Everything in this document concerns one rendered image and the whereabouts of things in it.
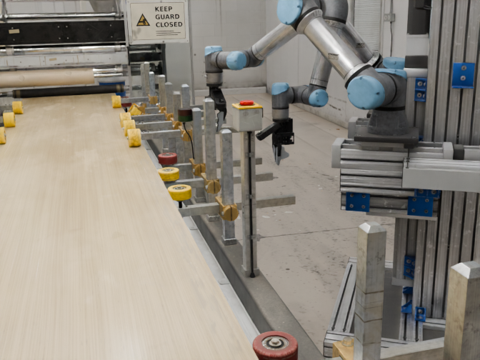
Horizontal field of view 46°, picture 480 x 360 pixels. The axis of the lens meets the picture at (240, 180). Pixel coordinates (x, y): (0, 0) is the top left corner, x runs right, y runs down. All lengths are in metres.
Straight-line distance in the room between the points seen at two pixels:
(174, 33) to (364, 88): 2.84
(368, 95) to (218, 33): 9.31
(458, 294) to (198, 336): 0.50
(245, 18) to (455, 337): 10.66
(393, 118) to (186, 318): 1.24
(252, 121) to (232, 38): 9.67
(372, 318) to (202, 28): 10.29
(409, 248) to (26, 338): 1.74
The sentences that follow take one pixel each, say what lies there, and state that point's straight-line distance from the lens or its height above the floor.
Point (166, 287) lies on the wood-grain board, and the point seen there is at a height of 0.90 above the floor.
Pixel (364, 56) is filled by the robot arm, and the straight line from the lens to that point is 2.66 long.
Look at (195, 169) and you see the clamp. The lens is 2.37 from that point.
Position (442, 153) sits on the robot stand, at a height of 0.98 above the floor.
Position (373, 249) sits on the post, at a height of 1.09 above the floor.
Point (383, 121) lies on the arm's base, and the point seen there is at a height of 1.09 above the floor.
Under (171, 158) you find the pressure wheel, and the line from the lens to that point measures 2.39.
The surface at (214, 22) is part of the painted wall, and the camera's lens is 11.17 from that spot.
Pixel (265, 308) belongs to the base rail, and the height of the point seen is 0.70.
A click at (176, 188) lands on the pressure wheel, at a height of 0.90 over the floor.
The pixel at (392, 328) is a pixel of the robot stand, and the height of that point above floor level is 0.21.
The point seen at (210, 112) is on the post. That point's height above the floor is 1.13.
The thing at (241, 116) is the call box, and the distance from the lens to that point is 1.58.
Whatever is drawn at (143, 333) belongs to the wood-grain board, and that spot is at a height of 0.90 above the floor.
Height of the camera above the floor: 1.46
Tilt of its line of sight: 16 degrees down
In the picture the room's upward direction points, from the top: 1 degrees counter-clockwise
